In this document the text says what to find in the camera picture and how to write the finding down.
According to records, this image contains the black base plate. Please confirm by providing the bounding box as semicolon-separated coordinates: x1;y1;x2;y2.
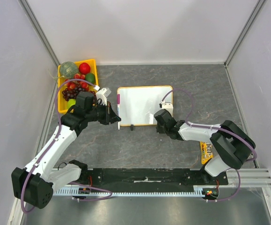
77;168;228;193

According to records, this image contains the yellow plastic bin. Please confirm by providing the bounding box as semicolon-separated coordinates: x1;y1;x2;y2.
57;59;99;114

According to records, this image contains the dark green lime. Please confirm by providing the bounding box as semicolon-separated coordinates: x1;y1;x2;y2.
85;73;95;84

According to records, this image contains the purple grape bunch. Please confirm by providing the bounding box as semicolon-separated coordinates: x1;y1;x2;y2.
61;85;94;101

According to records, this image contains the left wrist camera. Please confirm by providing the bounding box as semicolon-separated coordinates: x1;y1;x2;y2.
95;88;111;113

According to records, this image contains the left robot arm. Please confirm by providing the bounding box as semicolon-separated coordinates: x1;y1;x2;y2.
11;88;121;212

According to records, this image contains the pink capped whiteboard marker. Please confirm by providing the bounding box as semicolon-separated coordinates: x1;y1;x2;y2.
117;94;121;130

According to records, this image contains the yellow candy packet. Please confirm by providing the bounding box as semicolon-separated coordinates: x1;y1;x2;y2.
200;142;213;165

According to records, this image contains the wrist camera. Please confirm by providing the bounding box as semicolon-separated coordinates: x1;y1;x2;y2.
95;88;111;113
160;101;174;117

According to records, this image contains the yellow framed whiteboard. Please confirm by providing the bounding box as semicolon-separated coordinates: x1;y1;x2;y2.
117;85;173;128

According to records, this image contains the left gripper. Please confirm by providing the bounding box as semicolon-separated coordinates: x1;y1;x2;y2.
86;101;121;125

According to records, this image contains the green melon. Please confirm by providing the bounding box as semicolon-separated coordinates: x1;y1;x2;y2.
59;61;79;79

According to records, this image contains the light green apple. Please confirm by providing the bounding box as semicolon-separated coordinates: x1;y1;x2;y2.
67;98;76;109

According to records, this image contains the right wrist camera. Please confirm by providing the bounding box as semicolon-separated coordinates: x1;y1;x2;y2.
160;101;174;117

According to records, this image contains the white cable duct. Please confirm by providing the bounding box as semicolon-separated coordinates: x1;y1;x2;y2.
53;186;218;197

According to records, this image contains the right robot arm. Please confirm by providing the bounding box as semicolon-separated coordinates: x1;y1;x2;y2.
154;109;256;185

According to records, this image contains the red apple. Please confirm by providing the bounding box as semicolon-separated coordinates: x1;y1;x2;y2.
79;62;91;75

